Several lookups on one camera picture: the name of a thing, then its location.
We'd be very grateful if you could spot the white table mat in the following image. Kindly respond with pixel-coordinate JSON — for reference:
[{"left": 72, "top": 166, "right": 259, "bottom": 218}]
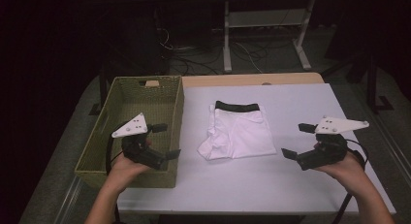
[{"left": 116, "top": 82, "right": 397, "bottom": 215}]

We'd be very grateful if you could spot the dark cabinet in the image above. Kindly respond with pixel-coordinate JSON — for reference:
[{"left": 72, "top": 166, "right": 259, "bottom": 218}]
[{"left": 105, "top": 4, "right": 171, "bottom": 77}]

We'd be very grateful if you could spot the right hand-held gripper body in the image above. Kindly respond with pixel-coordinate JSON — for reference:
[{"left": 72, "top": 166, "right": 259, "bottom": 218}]
[{"left": 296, "top": 116, "right": 370, "bottom": 172}]

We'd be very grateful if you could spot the white metal stand frame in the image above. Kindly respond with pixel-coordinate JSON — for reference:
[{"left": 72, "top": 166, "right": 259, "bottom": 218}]
[{"left": 222, "top": 0, "right": 317, "bottom": 74}]

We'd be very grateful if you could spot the person's left hand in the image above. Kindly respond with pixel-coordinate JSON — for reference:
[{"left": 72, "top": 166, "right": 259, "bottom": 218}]
[{"left": 106, "top": 151, "right": 152, "bottom": 188}]

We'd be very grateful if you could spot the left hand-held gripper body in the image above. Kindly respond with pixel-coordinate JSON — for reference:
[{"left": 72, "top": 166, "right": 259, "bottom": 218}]
[{"left": 111, "top": 112, "right": 168, "bottom": 171}]

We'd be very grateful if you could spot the white boxer shorts black waistband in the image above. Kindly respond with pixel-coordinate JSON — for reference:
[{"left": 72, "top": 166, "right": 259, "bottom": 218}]
[{"left": 197, "top": 100, "right": 278, "bottom": 162}]

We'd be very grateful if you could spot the green woven basket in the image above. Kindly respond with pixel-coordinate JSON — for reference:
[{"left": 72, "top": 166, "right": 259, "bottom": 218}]
[{"left": 74, "top": 75, "right": 185, "bottom": 190}]

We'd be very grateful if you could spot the black metal stand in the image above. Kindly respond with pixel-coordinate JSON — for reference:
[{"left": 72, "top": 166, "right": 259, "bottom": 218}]
[{"left": 323, "top": 48, "right": 395, "bottom": 114}]

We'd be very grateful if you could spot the wooden table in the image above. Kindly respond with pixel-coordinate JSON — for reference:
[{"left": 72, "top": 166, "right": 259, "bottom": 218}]
[{"left": 144, "top": 72, "right": 326, "bottom": 88}]

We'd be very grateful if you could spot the person's right hand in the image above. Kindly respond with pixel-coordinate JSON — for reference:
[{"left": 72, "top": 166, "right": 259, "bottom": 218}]
[{"left": 312, "top": 151, "right": 368, "bottom": 195}]

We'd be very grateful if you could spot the tangle of floor cables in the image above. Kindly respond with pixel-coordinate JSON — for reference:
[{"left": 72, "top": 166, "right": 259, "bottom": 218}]
[{"left": 156, "top": 25, "right": 270, "bottom": 77}]

